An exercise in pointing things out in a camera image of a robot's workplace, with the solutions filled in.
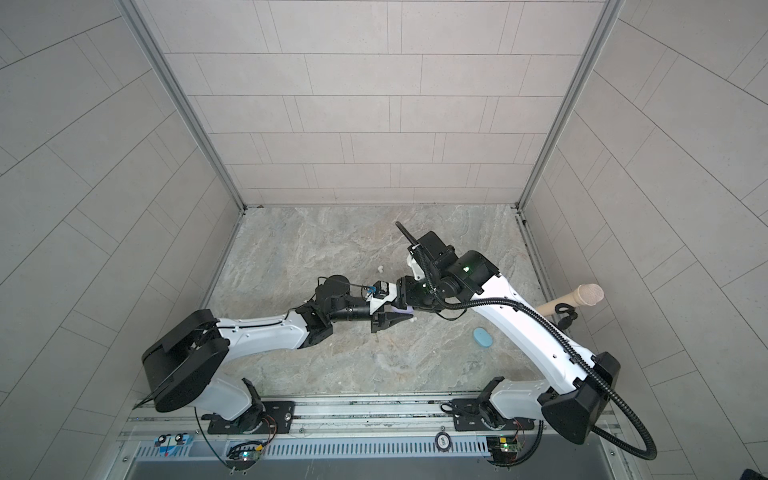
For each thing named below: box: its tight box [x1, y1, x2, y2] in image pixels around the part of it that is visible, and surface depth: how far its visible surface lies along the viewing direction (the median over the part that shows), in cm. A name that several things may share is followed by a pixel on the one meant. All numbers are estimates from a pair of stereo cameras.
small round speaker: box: [434, 431, 451, 452], surface depth 70 cm
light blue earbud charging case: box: [473, 327, 493, 348], surface depth 85 cm
